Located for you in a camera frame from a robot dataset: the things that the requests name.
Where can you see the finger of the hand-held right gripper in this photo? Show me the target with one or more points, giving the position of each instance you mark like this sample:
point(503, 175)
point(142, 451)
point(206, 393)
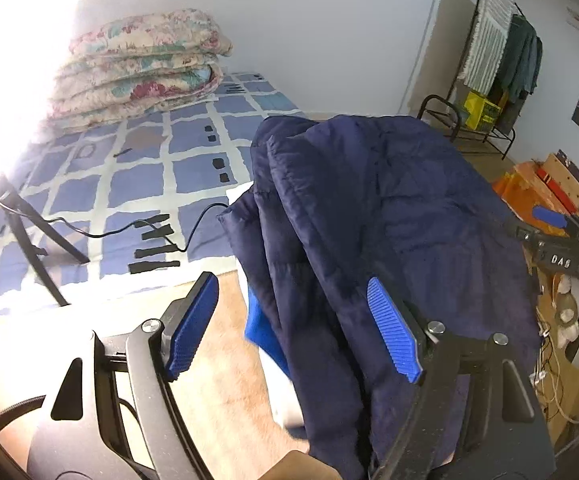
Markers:
point(524, 232)
point(549, 216)

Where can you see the large brown cardboard box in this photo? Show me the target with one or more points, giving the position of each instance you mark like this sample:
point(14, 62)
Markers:
point(569, 400)

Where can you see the orange box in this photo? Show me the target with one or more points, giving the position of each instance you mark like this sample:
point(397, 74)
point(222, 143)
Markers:
point(514, 185)

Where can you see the black clothes drying rack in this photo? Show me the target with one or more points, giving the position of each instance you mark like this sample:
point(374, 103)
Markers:
point(499, 142)

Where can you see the brown cardboard piece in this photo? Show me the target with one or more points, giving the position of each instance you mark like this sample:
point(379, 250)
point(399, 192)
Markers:
point(304, 467)

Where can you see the peach bed sheet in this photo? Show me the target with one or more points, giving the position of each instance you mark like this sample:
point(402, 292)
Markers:
point(229, 400)

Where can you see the folded floral quilt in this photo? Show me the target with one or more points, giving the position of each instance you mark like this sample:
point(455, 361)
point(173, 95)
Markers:
point(144, 60)

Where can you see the small cardboard box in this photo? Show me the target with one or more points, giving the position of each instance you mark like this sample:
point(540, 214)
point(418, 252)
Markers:
point(564, 180)

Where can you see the dark hanging clothes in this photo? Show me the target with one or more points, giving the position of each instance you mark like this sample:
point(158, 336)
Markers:
point(519, 60)

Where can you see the blue checkered blanket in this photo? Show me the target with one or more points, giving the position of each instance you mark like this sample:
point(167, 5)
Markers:
point(134, 180)

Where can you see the black metal rack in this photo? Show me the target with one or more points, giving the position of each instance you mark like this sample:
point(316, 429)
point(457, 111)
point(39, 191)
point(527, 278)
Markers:
point(425, 105)

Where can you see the yellow plastic crate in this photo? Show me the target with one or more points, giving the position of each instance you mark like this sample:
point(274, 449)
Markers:
point(479, 110)

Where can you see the black tripod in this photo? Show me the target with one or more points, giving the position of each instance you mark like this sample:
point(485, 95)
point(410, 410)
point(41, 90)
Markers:
point(24, 240)

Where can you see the royal blue jacket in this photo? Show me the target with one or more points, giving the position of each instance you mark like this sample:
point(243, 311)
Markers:
point(262, 332)

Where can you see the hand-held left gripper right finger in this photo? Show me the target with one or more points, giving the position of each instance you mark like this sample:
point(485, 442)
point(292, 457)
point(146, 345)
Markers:
point(394, 332)

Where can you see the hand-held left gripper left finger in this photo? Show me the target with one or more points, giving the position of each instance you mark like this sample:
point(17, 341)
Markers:
point(194, 325)

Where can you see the striped white towel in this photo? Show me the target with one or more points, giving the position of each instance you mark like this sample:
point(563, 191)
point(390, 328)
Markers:
point(489, 35)

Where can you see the navy puffer jacket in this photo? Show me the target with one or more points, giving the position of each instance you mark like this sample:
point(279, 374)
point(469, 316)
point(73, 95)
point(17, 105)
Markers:
point(394, 210)

